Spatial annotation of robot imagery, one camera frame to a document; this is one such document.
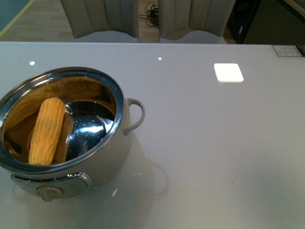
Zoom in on yellow corn cob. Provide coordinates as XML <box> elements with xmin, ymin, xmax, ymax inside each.
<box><xmin>29</xmin><ymin>97</ymin><xmax>65</xmax><ymax>166</ymax></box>

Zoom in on right beige upholstered chair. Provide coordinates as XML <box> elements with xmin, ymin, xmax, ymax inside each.
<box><xmin>158</xmin><ymin>0</ymin><xmax>235</xmax><ymax>44</ymax></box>

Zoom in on beige upholstered chair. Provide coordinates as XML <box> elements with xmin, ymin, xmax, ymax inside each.
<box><xmin>158</xmin><ymin>0</ymin><xmax>235</xmax><ymax>44</ymax></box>
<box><xmin>61</xmin><ymin>0</ymin><xmax>139</xmax><ymax>43</ymax></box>

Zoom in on left beige upholstered chair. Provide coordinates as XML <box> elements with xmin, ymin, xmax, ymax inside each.
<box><xmin>61</xmin><ymin>0</ymin><xmax>139</xmax><ymax>43</ymax></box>

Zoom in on dark grey cabinet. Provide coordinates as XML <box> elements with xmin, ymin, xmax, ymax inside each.
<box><xmin>227</xmin><ymin>0</ymin><xmax>261</xmax><ymax>44</ymax></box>

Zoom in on table label sticker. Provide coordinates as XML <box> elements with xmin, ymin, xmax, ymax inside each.
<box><xmin>273</xmin><ymin>45</ymin><xmax>305</xmax><ymax>57</ymax></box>

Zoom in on tangled black floor cables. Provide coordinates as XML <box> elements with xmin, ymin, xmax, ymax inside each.
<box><xmin>139</xmin><ymin>1</ymin><xmax>160</xmax><ymax>27</ymax></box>

